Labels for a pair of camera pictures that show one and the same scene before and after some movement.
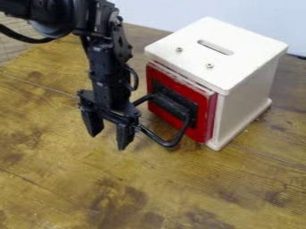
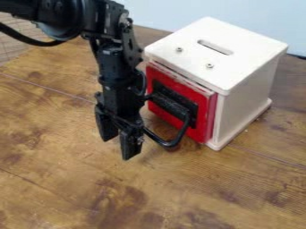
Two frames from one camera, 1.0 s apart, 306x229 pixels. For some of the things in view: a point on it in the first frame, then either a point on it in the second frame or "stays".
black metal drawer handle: x=186 y=109 stays
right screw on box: x=209 y=65 stays
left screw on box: x=178 y=49 stays
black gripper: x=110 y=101 → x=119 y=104
